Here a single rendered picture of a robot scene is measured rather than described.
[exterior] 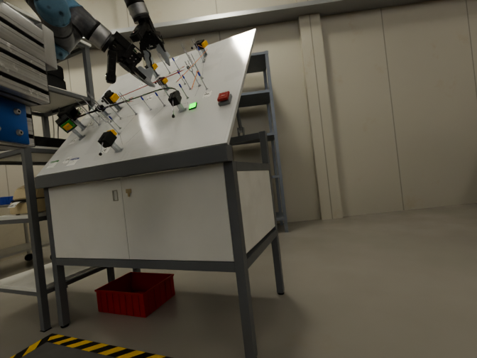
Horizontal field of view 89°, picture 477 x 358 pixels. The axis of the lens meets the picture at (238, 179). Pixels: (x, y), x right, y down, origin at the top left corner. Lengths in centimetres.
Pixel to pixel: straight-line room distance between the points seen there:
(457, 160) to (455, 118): 61
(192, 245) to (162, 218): 19
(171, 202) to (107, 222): 40
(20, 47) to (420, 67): 457
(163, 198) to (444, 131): 422
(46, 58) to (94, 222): 92
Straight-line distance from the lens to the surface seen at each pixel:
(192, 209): 106
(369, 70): 438
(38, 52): 72
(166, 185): 112
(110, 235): 140
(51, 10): 92
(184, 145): 105
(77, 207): 156
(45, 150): 188
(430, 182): 454
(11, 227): 467
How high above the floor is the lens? 73
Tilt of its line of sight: level
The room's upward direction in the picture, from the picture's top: 6 degrees counter-clockwise
